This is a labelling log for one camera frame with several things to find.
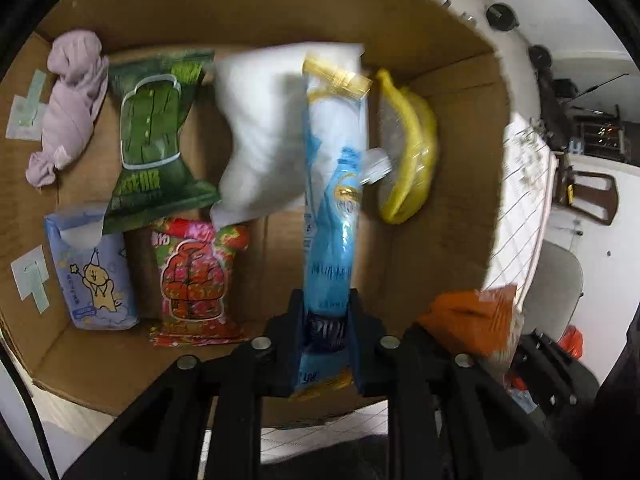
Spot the orange snack pack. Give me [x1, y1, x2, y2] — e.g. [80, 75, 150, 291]
[418, 285, 518, 356]

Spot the red floral snack pack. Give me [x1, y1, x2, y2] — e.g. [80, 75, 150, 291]
[150, 217, 250, 348]

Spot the long blue snack pack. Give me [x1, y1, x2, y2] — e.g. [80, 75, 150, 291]
[295, 54, 371, 393]

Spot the green wet wipe pack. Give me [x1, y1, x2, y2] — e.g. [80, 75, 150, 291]
[103, 49, 219, 234]

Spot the blue cartoon tissue pack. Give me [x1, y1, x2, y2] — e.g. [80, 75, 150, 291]
[44, 202, 139, 332]

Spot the yellow clear pouch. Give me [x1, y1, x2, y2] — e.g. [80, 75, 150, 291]
[376, 68, 439, 224]

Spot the white clear plastic bag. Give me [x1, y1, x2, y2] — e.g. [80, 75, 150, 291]
[210, 42, 390, 228]

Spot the red plastic bag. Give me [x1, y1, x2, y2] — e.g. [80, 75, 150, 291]
[558, 324, 584, 360]

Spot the grey chair seat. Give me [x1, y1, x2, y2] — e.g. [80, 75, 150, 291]
[523, 240, 584, 341]

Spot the patterned floral tablecloth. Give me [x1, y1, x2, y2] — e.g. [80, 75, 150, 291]
[260, 112, 555, 464]

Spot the dark wooden chair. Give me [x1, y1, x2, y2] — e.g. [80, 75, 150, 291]
[552, 154, 620, 226]

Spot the open cardboard box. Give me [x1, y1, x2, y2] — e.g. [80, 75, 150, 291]
[1, 0, 511, 415]

